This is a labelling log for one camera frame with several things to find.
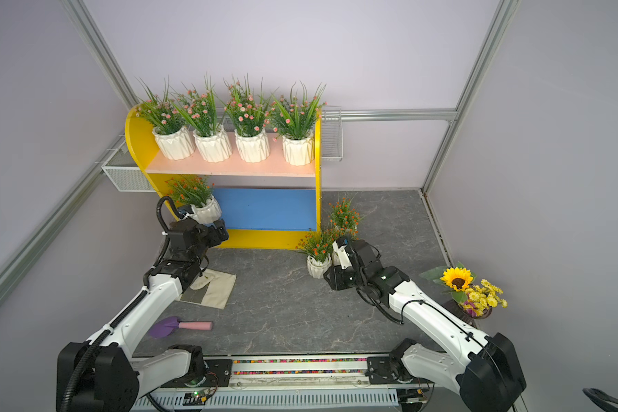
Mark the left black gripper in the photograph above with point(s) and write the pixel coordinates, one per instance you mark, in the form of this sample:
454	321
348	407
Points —
215	239

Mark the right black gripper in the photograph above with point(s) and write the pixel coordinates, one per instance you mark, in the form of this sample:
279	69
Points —
334	278

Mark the orange flower pot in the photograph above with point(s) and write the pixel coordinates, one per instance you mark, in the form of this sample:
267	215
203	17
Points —
343	216
195	193
337	233
317	247

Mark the pink flower pot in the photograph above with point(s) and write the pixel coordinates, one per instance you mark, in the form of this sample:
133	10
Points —
249	114
199	110
294	118
170	130

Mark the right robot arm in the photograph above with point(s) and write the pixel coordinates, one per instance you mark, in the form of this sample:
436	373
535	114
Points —
432	324

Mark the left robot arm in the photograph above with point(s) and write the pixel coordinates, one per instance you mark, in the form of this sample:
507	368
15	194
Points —
134	319

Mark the yellow rack with coloured shelves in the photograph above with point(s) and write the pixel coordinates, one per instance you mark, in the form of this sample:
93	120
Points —
266	205

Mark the beige garden glove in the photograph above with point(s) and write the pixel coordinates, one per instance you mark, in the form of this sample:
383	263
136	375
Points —
212	290

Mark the white mesh basket left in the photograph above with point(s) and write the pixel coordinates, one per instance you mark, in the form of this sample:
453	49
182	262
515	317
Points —
121	169

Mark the purple pink garden trowel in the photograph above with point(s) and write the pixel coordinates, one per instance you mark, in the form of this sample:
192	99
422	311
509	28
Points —
169	325

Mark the sunflower bouquet pot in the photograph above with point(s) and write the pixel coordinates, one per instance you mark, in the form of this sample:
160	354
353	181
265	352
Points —
475	299

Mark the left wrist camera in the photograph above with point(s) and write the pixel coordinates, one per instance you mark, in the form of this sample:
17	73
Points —
186	211

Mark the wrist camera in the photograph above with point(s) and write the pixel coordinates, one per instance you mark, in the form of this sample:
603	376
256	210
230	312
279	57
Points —
186	211
343	243

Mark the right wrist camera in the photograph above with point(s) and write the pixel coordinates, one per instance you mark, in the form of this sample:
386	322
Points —
343	243

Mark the white wire basket back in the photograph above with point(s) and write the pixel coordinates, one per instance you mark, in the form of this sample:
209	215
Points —
328	137

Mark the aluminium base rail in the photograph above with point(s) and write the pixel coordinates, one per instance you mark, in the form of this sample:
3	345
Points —
377	370

